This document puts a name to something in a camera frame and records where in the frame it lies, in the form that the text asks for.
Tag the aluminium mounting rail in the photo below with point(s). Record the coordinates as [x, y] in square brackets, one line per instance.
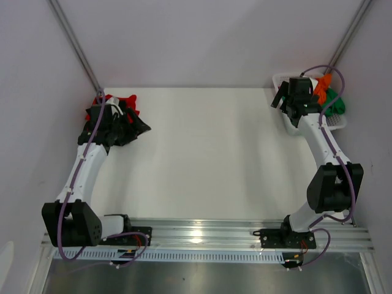
[219, 235]

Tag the white slotted cable duct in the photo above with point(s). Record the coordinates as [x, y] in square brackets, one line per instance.
[166, 255]

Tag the black folded t shirt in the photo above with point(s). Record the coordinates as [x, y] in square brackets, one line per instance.
[114, 129]

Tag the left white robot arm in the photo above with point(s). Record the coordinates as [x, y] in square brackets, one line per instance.
[70, 221]

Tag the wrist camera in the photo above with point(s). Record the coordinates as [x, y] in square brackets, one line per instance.
[114, 103]
[314, 83]

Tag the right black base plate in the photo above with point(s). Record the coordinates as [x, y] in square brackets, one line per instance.
[273, 238]

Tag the red folded t shirt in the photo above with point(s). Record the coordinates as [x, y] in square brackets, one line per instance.
[126, 102]

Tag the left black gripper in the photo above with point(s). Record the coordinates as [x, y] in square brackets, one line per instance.
[116, 118]

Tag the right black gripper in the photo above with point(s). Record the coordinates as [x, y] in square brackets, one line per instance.
[283, 96]

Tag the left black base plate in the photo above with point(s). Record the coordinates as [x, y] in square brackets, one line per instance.
[133, 236]

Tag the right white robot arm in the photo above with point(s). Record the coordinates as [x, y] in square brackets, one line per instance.
[333, 191]

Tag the green t shirt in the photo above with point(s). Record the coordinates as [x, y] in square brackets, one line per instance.
[332, 105]

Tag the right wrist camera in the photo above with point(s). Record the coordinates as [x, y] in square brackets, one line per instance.
[314, 83]

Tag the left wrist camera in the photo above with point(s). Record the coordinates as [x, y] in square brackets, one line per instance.
[114, 103]

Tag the orange t shirt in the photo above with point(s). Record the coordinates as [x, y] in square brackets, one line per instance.
[323, 83]

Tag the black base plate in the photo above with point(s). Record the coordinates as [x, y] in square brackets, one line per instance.
[133, 236]
[273, 238]

